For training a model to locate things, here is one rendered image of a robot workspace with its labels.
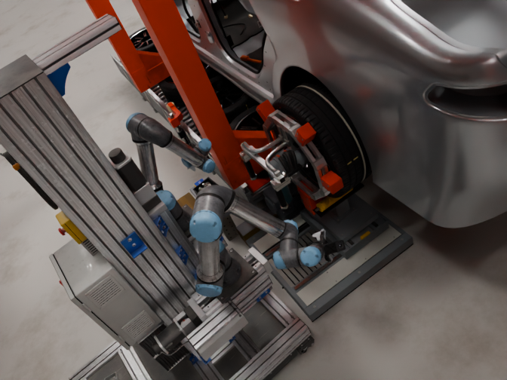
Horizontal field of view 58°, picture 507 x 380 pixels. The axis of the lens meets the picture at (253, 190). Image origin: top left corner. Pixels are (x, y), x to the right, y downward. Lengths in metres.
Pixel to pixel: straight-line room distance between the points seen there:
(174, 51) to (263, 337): 1.65
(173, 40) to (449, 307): 2.11
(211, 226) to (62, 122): 0.63
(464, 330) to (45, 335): 2.87
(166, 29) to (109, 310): 1.38
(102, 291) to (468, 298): 1.99
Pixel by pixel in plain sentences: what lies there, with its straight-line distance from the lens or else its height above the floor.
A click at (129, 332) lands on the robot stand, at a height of 0.85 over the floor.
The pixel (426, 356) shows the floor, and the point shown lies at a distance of 2.79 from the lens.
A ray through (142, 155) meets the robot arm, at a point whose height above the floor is 1.25.
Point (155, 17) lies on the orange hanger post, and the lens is 2.46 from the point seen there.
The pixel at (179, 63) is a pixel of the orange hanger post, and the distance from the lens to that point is 2.56.
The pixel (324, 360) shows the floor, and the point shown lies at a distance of 2.84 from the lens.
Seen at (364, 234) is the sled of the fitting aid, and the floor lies 0.18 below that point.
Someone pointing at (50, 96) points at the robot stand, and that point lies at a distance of 1.71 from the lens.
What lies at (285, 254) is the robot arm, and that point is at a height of 1.10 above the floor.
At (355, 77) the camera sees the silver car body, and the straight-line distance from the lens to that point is 2.06.
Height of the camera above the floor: 2.55
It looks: 42 degrees down
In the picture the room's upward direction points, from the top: 25 degrees counter-clockwise
